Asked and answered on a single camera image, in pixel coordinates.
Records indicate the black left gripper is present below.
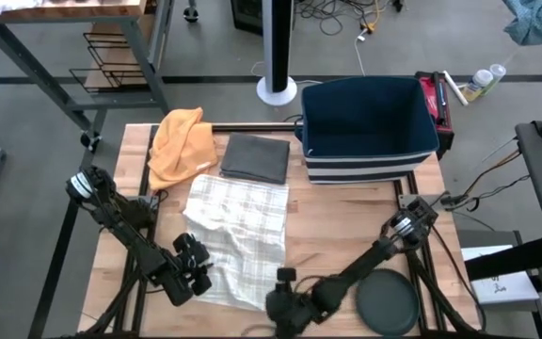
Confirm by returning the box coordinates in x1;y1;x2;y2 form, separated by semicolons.
172;233;215;283

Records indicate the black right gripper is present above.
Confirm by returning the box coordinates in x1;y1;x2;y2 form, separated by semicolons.
264;266;322;338

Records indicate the white towel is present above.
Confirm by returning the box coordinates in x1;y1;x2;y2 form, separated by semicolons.
182;173;290;312

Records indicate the grey kitchen towel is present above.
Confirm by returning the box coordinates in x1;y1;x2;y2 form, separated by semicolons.
219;132;291;186

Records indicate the orange towel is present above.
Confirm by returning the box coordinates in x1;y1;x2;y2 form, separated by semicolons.
147;106;219;191

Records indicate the dark green round plate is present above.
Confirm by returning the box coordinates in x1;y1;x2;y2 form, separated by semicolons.
355;267;421;337

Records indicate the black aluminium crossbar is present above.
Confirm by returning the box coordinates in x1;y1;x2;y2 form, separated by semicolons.
151;122;303;134

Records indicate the black caster wheel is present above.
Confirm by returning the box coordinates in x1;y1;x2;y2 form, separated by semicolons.
79;130;103;154
182;0;199;24

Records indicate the navy white striped fabric bin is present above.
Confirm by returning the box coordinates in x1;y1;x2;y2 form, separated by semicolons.
294;75;440;186

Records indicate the white paper box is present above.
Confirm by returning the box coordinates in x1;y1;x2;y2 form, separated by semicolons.
460;243;541;306

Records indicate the black diagonal bar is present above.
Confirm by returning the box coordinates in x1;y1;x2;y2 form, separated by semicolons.
463;234;542;283

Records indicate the silver black tower fan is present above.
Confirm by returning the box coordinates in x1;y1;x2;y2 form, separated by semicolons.
255;0;298;107

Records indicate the red black tool case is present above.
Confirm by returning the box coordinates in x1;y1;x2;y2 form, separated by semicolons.
414;70;454;152

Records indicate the white tube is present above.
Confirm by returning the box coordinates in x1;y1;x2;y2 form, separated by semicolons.
441;70;469;107

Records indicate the yellow label bottle white cap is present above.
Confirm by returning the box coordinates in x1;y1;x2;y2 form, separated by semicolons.
461;69;494;103

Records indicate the green bottle white cap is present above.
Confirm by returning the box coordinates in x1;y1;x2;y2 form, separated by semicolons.
485;63;507;95

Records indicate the black right camera cable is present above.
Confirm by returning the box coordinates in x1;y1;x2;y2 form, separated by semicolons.
240;322;277;338

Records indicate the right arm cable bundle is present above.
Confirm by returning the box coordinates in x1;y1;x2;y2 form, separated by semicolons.
439;136;532;213

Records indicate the black wire rack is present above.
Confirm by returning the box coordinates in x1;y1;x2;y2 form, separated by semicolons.
69;32;148;93

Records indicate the white power cable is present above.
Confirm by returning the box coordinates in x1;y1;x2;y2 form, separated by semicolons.
353;27;371;77

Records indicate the black cable tangle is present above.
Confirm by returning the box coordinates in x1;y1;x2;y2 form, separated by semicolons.
294;0;407;38

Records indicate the orange cable plug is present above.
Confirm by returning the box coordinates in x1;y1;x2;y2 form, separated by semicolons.
359;11;381;35

